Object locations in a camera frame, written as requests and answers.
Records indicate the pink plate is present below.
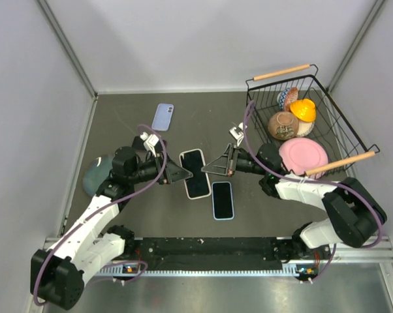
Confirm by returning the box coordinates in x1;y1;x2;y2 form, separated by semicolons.
279;138;328;175

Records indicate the red patterned shell dish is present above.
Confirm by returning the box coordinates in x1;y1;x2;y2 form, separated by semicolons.
283;87;298;112

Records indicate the teal ceramic plate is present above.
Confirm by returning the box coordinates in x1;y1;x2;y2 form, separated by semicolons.
82;154;114;197

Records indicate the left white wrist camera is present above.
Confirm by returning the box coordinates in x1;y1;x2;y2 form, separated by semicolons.
140;132;159;156

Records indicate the blue patterned bowl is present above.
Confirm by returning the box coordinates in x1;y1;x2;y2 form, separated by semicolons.
277;88;291;110

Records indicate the silver edged black phone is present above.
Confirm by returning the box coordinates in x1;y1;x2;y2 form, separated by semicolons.
180;150;210;198

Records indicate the brown patterned bowl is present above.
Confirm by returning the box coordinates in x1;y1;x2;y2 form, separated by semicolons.
268;111;299;141

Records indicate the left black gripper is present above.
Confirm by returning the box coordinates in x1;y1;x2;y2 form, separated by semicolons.
129;150;193;185

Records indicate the light blue phone case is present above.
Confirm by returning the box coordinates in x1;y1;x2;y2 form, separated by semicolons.
211;181;236;222

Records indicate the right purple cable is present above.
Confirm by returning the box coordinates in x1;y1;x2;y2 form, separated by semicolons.
242;100;387;248

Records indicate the black wire basket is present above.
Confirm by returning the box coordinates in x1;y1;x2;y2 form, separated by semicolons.
245;64;381;162

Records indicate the white cream bowl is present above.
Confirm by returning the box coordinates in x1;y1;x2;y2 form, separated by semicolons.
296;120;315;138

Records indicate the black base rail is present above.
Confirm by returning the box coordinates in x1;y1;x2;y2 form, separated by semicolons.
116;237;330;271

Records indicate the purple cable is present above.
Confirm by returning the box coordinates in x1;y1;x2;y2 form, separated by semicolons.
242;100;387;248
33;123;168;306

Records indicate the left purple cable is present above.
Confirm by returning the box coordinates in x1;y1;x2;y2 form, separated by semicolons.
33;123;168;306

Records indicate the yellow bowl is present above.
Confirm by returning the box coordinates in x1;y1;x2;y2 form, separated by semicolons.
290;98;317;123

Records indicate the lavender purple phone case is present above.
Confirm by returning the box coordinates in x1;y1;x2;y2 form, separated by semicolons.
151;103;174;132

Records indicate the grey slotted cable duct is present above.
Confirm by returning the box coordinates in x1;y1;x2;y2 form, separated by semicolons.
95;262;315;278

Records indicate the cream white phone case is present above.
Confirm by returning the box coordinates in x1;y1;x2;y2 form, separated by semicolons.
178;148;213;200

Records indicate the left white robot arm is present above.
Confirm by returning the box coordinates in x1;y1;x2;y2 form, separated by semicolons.
30;146;193;310

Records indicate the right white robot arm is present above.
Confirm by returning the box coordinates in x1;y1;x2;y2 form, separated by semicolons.
201;143;387;258

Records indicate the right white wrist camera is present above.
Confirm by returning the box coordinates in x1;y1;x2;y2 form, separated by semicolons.
228;123;244;147

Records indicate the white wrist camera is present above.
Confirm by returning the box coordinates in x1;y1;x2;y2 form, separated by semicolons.
140;132;159;156
228;123;244;147

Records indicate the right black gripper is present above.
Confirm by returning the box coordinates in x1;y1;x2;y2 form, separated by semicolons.
202;143;268;177

